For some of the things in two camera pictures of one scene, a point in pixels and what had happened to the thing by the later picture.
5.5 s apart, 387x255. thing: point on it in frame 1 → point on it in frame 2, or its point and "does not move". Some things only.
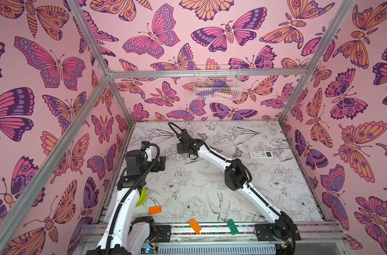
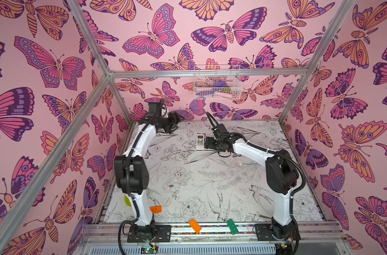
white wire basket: [217, 82] does not move
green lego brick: [232, 227] does not move
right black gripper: [183, 148] → [211, 144]
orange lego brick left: [154, 210] does not move
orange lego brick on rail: [195, 226] does not move
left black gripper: [160, 163] → [173, 122]
